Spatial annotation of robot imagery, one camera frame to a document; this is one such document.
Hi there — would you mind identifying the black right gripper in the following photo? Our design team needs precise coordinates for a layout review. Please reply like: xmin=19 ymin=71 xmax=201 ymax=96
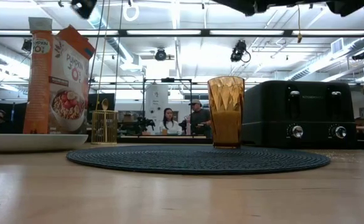
xmin=212 ymin=0 xmax=271 ymax=16

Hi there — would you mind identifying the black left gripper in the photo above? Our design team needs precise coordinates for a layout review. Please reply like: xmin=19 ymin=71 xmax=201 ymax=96
xmin=70 ymin=0 xmax=98 ymax=19

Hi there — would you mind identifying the orange pumpkin cereal box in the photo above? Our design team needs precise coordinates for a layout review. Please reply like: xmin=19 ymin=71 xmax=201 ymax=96
xmin=22 ymin=17 xmax=96 ymax=135

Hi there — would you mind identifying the amber faceted glass tumbler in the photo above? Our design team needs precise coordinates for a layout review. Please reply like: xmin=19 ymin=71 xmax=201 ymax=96
xmin=207 ymin=76 xmax=246 ymax=149

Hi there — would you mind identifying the gold wire utensil holder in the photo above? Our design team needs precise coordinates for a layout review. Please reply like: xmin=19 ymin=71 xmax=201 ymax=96
xmin=90 ymin=110 xmax=119 ymax=146

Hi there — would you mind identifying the white round plate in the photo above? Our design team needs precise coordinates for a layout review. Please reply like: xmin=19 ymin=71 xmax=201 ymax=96
xmin=0 ymin=133 xmax=89 ymax=152

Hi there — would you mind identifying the dark blue round placemat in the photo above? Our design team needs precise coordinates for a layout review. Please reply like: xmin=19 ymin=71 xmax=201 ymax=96
xmin=65 ymin=145 xmax=331 ymax=175

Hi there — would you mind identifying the overhead LED light bar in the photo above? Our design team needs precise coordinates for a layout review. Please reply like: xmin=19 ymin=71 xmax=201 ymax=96
xmin=0 ymin=29 xmax=364 ymax=38

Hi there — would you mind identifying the black ceiling spotlight cluster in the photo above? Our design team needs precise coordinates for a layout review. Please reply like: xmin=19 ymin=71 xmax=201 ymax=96
xmin=21 ymin=39 xmax=33 ymax=53

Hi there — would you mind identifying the round black ceiling spotlight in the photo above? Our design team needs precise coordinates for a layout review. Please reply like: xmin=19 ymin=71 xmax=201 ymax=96
xmin=154 ymin=48 xmax=167 ymax=62

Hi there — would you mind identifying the black monitor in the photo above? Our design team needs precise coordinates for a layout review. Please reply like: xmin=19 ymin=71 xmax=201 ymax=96
xmin=87 ymin=93 xmax=116 ymax=113

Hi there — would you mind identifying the white ceiling air vent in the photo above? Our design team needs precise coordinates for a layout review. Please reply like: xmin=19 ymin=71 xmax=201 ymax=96
xmin=330 ymin=37 xmax=345 ymax=54

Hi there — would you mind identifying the white cylinder with sign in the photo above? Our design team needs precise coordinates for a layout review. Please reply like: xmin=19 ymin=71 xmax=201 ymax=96
xmin=144 ymin=83 xmax=169 ymax=125

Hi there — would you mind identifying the black four-slot toaster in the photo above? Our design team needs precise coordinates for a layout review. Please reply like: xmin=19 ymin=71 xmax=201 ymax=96
xmin=242 ymin=80 xmax=358 ymax=149

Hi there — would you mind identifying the black hanging cable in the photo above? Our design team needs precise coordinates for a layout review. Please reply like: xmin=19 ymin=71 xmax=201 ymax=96
xmin=88 ymin=9 xmax=106 ymax=94
xmin=113 ymin=0 xmax=124 ymax=101

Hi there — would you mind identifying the tan hanging cable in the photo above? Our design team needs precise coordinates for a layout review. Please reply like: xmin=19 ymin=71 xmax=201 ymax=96
xmin=96 ymin=0 xmax=111 ymax=110

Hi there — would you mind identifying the black ceiling spotlight with cable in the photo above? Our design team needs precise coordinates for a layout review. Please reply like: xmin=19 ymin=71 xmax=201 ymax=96
xmin=230 ymin=39 xmax=251 ymax=63

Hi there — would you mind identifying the white hanging ring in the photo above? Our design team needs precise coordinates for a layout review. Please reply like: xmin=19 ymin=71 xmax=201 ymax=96
xmin=123 ymin=2 xmax=140 ymax=22

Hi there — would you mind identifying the yellow hanging cable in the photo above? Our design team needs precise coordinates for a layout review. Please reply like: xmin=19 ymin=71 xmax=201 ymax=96
xmin=296 ymin=3 xmax=303 ymax=44

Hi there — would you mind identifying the black metal stand frame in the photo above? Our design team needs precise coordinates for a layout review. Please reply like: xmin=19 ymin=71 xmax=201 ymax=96
xmin=142 ymin=77 xmax=193 ymax=134

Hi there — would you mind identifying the black aluminium table frame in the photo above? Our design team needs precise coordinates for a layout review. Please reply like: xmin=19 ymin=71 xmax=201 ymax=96
xmin=118 ymin=136 xmax=213 ymax=144

